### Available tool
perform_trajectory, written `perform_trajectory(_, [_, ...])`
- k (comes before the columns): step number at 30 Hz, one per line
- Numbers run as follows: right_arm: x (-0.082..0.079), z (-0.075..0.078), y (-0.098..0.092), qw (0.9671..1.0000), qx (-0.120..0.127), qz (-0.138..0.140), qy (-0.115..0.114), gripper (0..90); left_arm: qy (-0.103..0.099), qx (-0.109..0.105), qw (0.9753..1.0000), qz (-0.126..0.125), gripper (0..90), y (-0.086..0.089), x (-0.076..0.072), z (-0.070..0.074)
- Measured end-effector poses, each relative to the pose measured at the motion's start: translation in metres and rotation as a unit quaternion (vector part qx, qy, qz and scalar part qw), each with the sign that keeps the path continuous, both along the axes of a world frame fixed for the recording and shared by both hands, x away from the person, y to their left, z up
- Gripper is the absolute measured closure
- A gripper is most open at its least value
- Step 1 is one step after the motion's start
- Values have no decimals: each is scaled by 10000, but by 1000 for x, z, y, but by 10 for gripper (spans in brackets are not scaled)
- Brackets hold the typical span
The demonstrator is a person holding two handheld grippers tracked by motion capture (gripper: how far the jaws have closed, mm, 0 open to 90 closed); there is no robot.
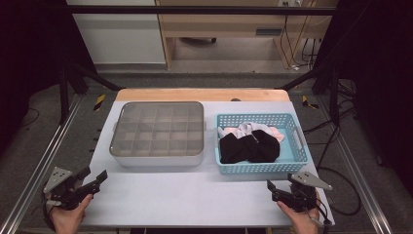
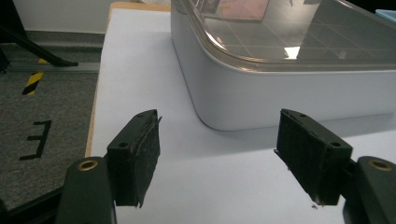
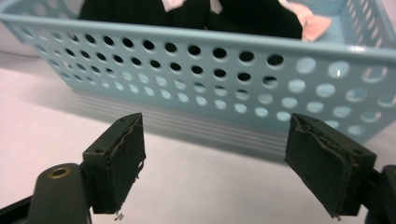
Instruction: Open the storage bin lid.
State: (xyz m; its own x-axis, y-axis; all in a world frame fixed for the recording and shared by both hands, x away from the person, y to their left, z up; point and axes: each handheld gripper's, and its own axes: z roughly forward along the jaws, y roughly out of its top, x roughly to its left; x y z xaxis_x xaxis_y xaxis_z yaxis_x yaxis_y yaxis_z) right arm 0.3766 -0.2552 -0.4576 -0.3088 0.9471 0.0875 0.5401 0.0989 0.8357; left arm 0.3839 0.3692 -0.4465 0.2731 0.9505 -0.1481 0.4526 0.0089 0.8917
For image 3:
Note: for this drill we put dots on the black sock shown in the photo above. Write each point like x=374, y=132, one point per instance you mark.
x=255, y=18
x=140, y=12

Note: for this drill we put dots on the pink sock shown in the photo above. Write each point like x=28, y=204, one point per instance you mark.
x=314, y=26

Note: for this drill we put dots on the blue perforated plastic basket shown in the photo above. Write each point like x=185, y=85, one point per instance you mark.
x=249, y=42

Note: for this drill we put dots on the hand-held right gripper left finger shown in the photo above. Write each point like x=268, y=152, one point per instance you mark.
x=118, y=174

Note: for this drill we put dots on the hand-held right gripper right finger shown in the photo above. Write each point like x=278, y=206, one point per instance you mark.
x=323, y=168

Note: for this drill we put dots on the white sock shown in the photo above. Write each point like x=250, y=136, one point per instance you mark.
x=172, y=4
x=216, y=6

